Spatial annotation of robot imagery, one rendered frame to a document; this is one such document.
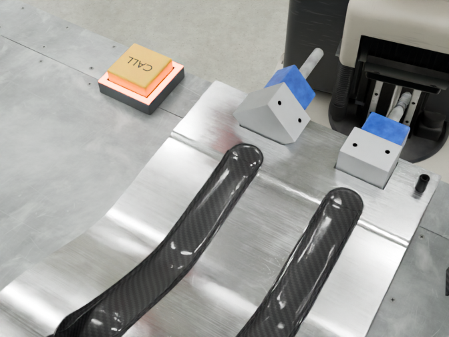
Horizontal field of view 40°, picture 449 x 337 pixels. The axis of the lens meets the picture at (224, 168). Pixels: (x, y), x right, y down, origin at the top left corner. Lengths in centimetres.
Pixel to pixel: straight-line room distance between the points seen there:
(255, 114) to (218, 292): 19
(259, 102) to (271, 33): 151
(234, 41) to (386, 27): 117
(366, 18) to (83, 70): 42
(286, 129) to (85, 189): 25
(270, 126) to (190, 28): 153
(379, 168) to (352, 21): 42
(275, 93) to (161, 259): 20
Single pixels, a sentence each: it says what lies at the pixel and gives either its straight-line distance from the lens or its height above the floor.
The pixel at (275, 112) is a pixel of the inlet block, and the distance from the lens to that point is 61.
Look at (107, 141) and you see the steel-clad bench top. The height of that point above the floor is 80.
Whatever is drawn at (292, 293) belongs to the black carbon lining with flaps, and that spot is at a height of 88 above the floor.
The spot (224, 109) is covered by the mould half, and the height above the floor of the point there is 89.
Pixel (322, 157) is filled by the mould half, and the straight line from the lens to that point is 63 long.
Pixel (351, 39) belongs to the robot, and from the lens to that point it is 100.
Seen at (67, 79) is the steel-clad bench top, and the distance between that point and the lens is 85.
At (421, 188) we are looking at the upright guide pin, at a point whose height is 90.
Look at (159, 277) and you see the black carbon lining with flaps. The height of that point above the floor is 89.
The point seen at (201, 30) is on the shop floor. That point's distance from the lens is 213.
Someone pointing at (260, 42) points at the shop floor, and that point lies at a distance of 209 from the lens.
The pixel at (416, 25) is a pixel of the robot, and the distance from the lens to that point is 96.
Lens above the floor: 138
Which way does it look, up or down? 53 degrees down
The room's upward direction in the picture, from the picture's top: 1 degrees counter-clockwise
